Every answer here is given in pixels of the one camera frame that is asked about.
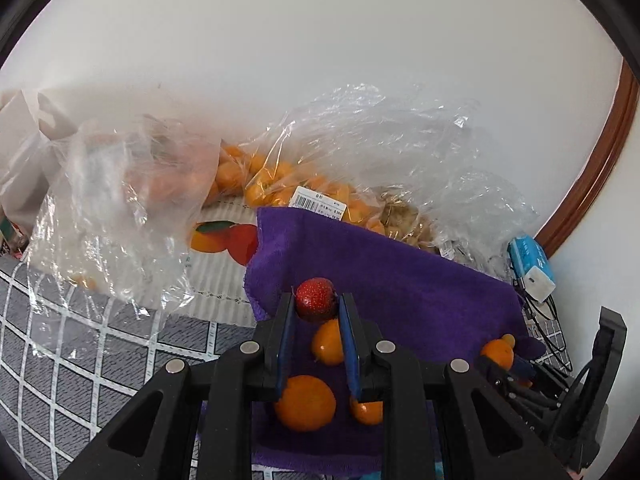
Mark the white barcode label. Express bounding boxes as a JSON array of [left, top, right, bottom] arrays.
[[290, 186, 347, 222]]

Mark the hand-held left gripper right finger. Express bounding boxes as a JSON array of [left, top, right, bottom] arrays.
[[337, 291, 571, 480]]

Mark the large clear plastic bag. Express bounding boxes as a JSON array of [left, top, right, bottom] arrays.
[[244, 81, 542, 282]]

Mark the red strawberry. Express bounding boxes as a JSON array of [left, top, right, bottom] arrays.
[[295, 278, 338, 322]]

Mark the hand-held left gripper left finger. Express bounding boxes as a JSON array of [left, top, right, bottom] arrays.
[[60, 291, 297, 480]]

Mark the white charger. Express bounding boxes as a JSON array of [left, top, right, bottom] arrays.
[[519, 266, 557, 303]]

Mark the black cable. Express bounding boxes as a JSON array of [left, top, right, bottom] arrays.
[[512, 280, 573, 373]]

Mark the blue and white box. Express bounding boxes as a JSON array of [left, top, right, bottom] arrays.
[[507, 235, 556, 281]]

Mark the pile of small oranges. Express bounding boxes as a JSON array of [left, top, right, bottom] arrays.
[[214, 142, 387, 235]]

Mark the large orange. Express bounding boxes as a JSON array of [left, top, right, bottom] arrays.
[[274, 375, 337, 433]]

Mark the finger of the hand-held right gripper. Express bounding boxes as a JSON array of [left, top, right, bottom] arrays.
[[516, 354, 569, 397], [477, 356, 557, 414]]

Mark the white plastic bag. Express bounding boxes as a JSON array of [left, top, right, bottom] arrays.
[[0, 87, 81, 233]]

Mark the purple towel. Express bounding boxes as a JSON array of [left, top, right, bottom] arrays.
[[244, 207, 547, 474]]

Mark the wooden door frame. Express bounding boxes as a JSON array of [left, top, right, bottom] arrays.
[[532, 57, 640, 256]]

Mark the fruit-print placemat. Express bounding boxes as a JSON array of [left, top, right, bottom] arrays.
[[184, 199, 262, 313]]

